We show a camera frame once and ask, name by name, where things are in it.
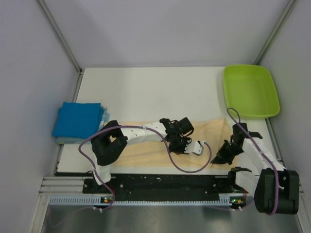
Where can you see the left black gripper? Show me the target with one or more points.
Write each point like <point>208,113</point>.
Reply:
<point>181,151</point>

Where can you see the folded light blue striped shirt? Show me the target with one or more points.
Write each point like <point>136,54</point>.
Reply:
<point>105,116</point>

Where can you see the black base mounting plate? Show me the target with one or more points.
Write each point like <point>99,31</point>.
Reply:
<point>153,187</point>

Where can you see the beige t shirt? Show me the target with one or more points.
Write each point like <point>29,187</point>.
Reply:
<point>214,132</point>

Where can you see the green plastic bin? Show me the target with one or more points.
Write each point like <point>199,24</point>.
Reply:
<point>250,89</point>

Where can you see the grey slotted cable duct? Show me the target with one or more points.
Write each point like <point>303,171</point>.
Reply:
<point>100,201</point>

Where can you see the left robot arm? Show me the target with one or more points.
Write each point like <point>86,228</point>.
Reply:
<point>111,141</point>

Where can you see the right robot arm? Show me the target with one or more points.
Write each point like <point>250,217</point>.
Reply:
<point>274,188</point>

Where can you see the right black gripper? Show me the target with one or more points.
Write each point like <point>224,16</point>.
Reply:
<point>221,157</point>

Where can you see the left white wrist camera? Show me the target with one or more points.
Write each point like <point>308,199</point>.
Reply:
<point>196,147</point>

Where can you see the aluminium frame rail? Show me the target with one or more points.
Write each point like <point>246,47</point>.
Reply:
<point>77,185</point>

